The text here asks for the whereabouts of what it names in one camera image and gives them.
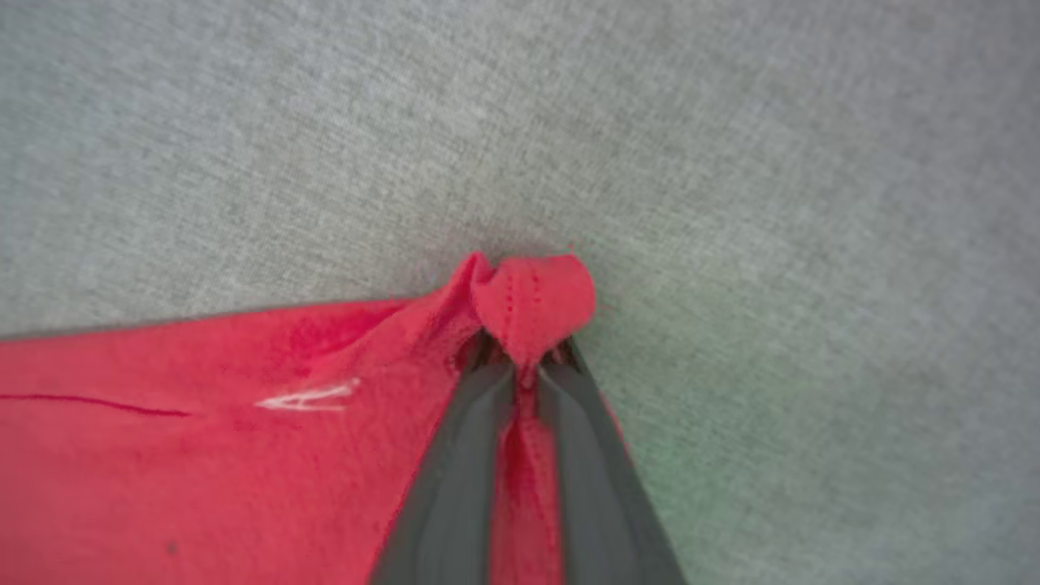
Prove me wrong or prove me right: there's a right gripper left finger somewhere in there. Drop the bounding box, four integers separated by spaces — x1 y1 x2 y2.
370 331 518 585

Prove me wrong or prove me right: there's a red basketball jersey number 23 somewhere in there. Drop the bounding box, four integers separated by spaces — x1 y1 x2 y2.
0 252 631 585

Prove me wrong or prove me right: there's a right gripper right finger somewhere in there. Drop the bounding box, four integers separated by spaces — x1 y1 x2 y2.
536 336 688 585

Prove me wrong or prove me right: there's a grey fabric sofa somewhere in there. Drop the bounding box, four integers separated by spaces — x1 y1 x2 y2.
0 0 1040 585

